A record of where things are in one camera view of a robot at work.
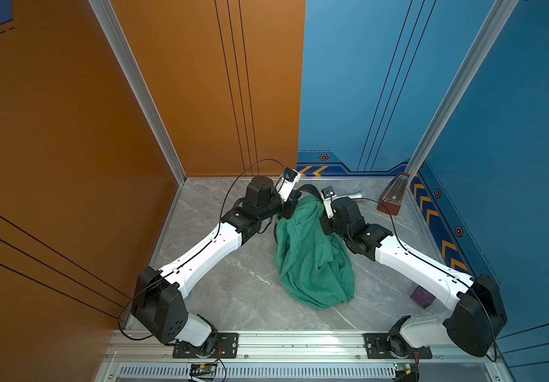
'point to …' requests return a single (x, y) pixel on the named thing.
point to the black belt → (311, 188)
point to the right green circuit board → (403, 367)
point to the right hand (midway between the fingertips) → (326, 209)
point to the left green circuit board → (207, 368)
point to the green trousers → (314, 265)
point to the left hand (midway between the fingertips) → (299, 189)
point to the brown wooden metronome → (391, 193)
